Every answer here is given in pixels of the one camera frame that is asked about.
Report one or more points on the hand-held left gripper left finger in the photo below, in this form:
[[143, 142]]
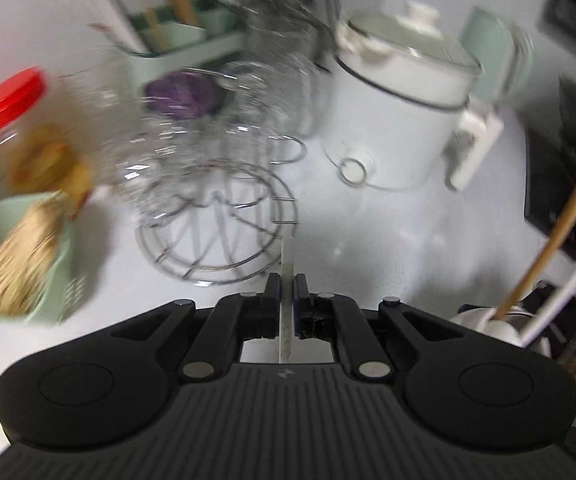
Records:
[[273, 305]]

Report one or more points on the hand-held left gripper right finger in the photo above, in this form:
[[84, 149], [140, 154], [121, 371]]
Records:
[[302, 305]]

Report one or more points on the white chopstick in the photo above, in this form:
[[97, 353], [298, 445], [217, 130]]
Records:
[[288, 310], [565, 297]]

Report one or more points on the white mug green label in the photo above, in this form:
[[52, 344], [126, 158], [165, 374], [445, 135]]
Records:
[[472, 320]]

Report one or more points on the wooden chopstick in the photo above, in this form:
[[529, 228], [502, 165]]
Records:
[[557, 232]]

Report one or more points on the white electric pot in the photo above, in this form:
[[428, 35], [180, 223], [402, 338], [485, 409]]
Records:
[[392, 125]]

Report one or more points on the green plastic basket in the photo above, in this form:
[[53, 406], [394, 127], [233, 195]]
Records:
[[68, 285]]

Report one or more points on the green utensil holder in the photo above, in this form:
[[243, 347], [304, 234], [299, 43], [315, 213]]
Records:
[[183, 60]]

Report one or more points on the bundle of dried strands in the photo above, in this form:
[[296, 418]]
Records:
[[8, 265]]

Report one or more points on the black induction cooktop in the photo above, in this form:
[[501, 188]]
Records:
[[547, 185]]

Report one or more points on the green electric kettle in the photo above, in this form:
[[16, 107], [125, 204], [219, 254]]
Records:
[[492, 45]]

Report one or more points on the bunch of mixed chopsticks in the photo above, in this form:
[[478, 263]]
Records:
[[113, 15]]

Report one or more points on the red lid plastic jar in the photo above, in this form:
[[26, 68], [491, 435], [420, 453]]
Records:
[[13, 95]]

